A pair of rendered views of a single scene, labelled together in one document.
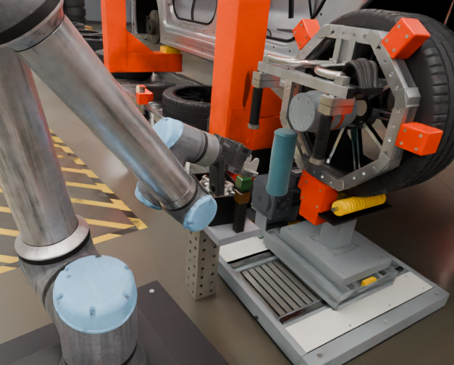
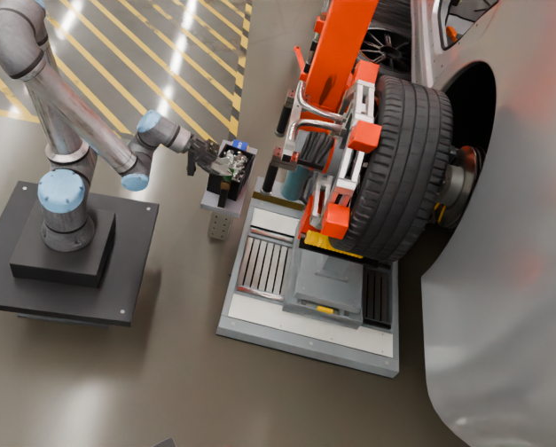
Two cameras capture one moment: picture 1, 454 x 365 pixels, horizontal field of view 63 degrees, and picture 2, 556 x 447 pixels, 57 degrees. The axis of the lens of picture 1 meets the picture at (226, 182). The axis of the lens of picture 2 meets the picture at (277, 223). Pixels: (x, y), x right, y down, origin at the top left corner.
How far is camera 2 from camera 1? 129 cm
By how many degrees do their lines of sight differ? 31
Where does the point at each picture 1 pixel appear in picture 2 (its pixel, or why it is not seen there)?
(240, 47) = (325, 51)
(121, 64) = not seen: outside the picture
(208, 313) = (206, 250)
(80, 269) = (59, 175)
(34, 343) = not seen: hidden behind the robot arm
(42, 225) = (52, 143)
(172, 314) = (144, 230)
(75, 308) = (41, 192)
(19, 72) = not seen: hidden behind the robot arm
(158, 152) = (97, 140)
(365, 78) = (309, 152)
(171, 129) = (145, 121)
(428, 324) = (356, 376)
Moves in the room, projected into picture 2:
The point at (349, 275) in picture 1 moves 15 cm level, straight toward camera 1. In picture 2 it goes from (304, 293) to (273, 301)
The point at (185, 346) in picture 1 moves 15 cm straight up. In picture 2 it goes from (130, 251) to (131, 229)
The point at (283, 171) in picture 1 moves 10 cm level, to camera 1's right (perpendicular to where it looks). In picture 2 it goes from (291, 182) to (309, 196)
